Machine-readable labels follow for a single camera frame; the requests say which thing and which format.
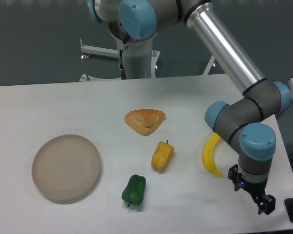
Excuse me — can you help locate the green bell pepper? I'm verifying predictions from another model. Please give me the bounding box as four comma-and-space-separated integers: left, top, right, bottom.
121, 175, 146, 207

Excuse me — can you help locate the yellow banana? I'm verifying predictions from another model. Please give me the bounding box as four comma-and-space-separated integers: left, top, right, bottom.
202, 133, 223, 177

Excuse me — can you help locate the black cable with connector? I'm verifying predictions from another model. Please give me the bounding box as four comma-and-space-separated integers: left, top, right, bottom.
119, 34, 130, 80

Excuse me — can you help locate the beige round plate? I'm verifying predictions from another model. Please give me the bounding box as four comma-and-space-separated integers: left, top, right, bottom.
32, 134, 101, 204

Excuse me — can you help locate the golden pastry bread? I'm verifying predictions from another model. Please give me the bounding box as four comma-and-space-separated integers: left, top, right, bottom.
125, 109, 166, 136

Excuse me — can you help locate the yellow bell pepper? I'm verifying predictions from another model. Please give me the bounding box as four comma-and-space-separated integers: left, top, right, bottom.
151, 140, 174, 171

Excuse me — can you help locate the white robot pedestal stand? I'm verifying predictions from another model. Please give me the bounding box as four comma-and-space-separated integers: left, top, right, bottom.
78, 36, 218, 82

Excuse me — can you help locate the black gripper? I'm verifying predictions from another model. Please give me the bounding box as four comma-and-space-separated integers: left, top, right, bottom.
228, 164, 276, 215

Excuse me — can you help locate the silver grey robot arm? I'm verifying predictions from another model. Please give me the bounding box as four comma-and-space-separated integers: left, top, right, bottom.
86, 0, 292, 215

